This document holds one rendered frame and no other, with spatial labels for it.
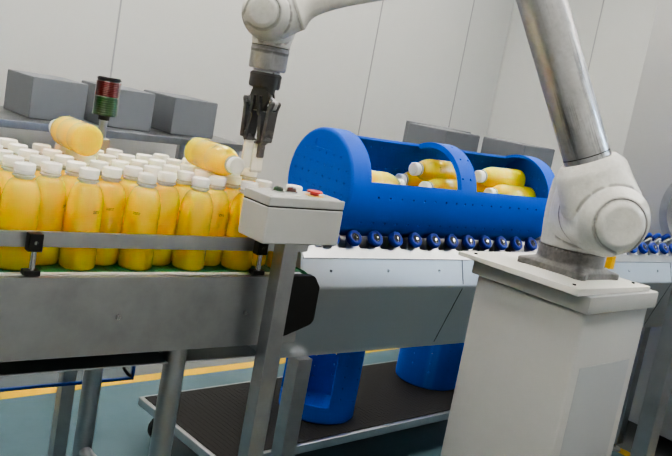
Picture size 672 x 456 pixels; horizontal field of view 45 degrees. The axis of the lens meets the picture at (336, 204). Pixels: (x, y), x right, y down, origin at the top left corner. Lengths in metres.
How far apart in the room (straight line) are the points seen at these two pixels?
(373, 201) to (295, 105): 4.29
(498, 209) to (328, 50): 4.21
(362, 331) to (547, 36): 0.97
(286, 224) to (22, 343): 0.56
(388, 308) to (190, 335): 0.69
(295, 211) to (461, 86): 6.11
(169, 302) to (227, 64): 4.31
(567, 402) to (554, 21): 0.83
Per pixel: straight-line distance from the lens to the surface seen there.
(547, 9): 1.74
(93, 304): 1.65
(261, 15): 1.69
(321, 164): 2.13
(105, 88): 2.17
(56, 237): 1.61
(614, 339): 2.00
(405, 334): 2.39
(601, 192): 1.71
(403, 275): 2.24
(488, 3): 7.91
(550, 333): 1.89
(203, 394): 3.09
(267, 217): 1.65
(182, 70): 5.73
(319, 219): 1.73
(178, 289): 1.72
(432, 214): 2.25
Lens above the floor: 1.34
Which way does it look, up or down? 8 degrees down
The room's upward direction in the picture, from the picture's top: 10 degrees clockwise
